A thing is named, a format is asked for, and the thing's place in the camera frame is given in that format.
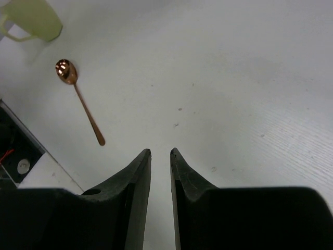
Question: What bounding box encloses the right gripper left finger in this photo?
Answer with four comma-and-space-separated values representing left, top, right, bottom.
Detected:
1, 149, 151, 249

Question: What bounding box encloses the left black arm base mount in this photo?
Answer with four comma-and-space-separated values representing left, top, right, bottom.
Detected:
1, 101, 45, 190

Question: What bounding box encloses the pale green cup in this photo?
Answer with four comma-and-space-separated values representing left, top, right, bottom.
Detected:
1, 1, 63, 42

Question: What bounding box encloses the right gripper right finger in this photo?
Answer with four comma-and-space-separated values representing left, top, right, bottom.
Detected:
170, 148, 332, 249

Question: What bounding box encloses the copper spoon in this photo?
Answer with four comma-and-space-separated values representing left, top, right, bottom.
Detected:
55, 59, 106, 146

